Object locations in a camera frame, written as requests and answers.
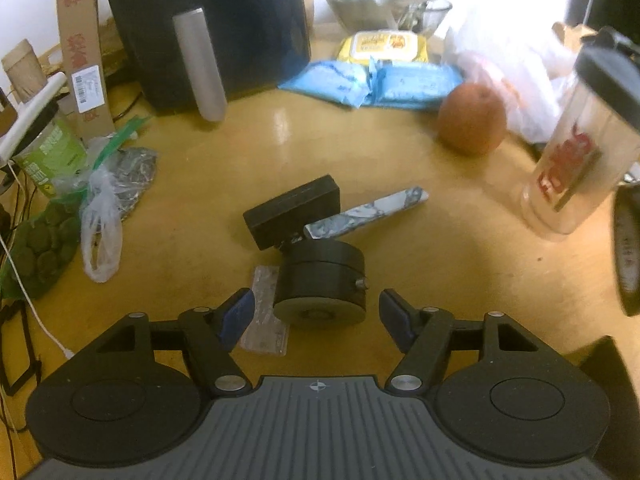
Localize black cylindrical mount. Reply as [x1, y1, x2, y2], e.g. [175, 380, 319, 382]
[272, 240, 368, 328]

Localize marbled grey bar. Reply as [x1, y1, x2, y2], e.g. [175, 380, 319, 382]
[304, 186, 428, 240]

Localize black rectangular block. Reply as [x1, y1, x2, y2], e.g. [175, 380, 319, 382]
[243, 174, 341, 250]

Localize black tape roll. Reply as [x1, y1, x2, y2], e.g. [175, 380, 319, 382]
[613, 183, 640, 316]

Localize small clear plastic case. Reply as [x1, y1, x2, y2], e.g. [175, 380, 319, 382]
[240, 266, 288, 356]

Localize clear plastic bag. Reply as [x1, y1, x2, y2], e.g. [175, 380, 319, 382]
[80, 165, 122, 284]

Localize green bag of discs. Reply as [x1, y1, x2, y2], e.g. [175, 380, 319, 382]
[1, 194, 81, 300]

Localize orange fruit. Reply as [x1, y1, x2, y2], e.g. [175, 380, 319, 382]
[437, 82, 506, 157]

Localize green canister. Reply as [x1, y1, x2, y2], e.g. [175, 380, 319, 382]
[12, 104, 87, 198]

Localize blue wet wipes pack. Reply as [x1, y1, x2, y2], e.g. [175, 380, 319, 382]
[279, 60, 463, 112]

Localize clear shaker bottle grey lid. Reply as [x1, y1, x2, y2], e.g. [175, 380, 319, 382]
[521, 26, 639, 240]

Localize silver cylinder tube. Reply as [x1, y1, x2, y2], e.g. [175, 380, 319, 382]
[172, 8, 227, 122]

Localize long cardboard box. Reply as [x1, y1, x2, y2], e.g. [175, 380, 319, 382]
[56, 0, 114, 141]

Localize white power strip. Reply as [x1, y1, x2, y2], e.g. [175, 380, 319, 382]
[0, 72, 67, 166]

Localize yellow wipes pack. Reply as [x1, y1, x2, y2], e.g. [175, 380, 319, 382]
[336, 30, 428, 65]

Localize black air fryer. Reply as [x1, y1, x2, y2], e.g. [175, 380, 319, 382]
[108, 0, 310, 115]

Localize paper cup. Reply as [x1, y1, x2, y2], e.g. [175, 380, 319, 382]
[1, 39, 48, 103]

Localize glass bowl with items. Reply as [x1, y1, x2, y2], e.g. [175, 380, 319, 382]
[326, 0, 452, 38]

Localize white usb cable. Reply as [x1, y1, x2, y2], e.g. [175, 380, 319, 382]
[0, 159, 75, 361]

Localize black frame piece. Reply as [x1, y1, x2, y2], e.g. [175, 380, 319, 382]
[1, 300, 42, 396]

